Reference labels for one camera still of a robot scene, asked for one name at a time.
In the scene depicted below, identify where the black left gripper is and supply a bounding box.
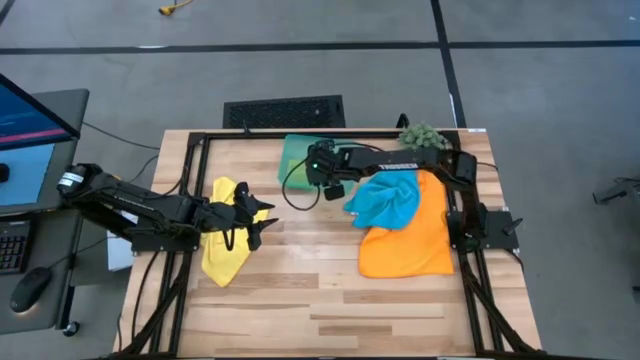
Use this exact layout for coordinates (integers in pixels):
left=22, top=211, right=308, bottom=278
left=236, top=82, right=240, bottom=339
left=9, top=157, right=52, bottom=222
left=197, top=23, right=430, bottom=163
left=197, top=181, right=280, bottom=252

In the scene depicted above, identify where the black keyboard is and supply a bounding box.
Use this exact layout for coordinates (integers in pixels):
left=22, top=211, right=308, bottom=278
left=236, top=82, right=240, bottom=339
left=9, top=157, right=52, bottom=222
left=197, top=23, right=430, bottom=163
left=0, top=219, right=31, bottom=275

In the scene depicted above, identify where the small green artificial plant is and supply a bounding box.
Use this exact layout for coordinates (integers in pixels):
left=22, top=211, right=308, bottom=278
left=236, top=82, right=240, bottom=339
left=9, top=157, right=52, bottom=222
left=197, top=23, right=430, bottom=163
left=398, top=122, right=449, bottom=151

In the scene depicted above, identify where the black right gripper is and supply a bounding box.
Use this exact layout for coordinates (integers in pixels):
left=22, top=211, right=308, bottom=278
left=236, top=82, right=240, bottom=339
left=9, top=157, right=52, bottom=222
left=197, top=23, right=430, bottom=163
left=304, top=139, right=354, bottom=188

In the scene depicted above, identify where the black floor cable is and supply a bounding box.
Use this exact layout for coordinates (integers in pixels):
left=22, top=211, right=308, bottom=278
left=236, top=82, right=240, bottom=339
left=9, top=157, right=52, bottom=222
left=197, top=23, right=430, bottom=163
left=82, top=121, right=161, bottom=151

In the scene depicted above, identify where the white box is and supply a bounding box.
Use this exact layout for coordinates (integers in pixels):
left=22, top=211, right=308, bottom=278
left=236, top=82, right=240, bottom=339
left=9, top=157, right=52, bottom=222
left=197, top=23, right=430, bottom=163
left=106, top=229, right=136, bottom=272

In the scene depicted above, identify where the green microfiber towel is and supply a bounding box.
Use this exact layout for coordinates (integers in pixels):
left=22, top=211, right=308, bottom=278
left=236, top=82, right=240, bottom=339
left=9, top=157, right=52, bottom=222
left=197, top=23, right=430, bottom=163
left=279, top=137, right=314, bottom=190

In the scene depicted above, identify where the blue microfiber towel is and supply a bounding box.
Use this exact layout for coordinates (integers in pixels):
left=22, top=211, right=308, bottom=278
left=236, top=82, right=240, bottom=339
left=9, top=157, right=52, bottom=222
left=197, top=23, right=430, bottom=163
left=342, top=169, right=421, bottom=231

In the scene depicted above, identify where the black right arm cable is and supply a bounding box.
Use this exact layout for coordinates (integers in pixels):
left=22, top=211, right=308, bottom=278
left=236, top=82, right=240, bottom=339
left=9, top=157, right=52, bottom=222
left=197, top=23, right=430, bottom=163
left=281, top=155, right=322, bottom=212

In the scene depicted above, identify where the black monitor with dark screen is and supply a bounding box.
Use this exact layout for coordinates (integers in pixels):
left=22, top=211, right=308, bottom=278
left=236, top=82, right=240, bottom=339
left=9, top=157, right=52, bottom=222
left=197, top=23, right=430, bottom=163
left=0, top=73, right=81, bottom=151

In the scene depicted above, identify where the yellow cable plug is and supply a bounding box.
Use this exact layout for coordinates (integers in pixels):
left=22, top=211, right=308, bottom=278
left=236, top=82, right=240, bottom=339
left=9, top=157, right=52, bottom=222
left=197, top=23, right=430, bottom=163
left=158, top=0, right=194, bottom=16

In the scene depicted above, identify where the black computer mouse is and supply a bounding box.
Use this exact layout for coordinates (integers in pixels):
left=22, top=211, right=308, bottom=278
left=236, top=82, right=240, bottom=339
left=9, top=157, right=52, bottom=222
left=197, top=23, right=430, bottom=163
left=8, top=266, right=53, bottom=315

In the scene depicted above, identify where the orange microfiber towel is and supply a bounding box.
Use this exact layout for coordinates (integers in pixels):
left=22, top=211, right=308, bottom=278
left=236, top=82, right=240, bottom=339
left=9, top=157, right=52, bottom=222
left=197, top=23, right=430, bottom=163
left=357, top=169, right=456, bottom=280

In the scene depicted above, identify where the yellow microfiber towel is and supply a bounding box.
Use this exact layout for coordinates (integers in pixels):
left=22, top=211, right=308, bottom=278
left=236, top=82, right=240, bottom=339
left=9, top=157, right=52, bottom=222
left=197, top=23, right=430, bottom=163
left=199, top=175, right=271, bottom=289

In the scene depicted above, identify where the grey desk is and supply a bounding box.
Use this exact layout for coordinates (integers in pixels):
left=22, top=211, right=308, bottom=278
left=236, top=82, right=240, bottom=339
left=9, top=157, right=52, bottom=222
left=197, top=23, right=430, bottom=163
left=0, top=207, right=84, bottom=335

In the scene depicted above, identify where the teal translucent plastic basket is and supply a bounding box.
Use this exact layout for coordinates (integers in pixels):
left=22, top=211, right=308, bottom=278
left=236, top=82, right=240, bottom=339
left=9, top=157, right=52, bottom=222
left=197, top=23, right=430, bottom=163
left=277, top=133, right=361, bottom=194

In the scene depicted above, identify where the black floor stand with cables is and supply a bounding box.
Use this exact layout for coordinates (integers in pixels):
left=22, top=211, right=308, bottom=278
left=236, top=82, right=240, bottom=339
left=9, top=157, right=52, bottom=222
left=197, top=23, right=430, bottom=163
left=592, top=177, right=640, bottom=206

